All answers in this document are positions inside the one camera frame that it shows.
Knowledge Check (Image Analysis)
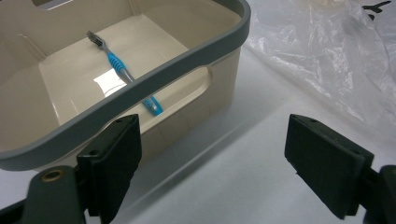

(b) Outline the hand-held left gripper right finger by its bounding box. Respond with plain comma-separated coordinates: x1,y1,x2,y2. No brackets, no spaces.
284,113,375,220

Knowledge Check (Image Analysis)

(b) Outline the clear plastic bag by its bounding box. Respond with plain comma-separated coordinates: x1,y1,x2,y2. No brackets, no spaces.
244,0,396,132

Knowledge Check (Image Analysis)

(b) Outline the blue and grey toothbrush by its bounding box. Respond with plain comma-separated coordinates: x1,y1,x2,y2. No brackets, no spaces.
86,30,164,118

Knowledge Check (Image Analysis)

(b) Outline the beige basket with grey rim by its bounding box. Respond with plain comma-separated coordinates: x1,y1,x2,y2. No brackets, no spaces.
0,0,252,172

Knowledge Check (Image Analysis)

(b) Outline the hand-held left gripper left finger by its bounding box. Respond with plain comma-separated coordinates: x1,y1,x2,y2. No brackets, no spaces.
77,114,143,224

